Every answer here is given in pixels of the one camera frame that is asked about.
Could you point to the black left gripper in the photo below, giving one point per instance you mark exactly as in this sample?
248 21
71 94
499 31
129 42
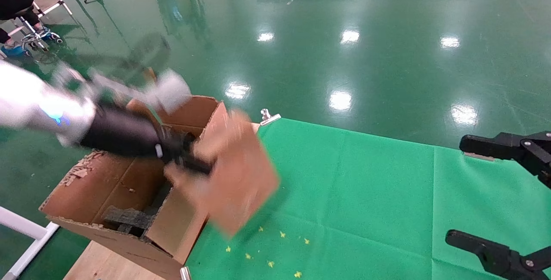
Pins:
125 136

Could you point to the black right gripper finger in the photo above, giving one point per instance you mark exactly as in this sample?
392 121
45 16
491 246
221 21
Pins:
495 258
525 151

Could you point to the small cardboard box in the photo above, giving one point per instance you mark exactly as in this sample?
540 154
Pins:
241 176

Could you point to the large open cardboard carton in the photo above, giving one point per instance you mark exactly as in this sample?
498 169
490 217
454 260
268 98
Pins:
172 228

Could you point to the black foam block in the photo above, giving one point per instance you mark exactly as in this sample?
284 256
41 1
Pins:
129 220

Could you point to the silver metal clip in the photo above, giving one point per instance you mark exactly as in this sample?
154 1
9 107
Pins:
269 117

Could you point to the green table cloth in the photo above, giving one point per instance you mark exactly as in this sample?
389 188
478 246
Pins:
366 207

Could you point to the chrome stool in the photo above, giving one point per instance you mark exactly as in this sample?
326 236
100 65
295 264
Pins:
36 35

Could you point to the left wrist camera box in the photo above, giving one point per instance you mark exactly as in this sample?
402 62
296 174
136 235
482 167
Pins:
170 90

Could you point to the silver left camera bracket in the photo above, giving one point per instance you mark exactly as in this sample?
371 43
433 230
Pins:
112 86

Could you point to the white metal stand frame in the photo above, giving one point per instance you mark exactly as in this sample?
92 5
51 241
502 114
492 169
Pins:
21 224

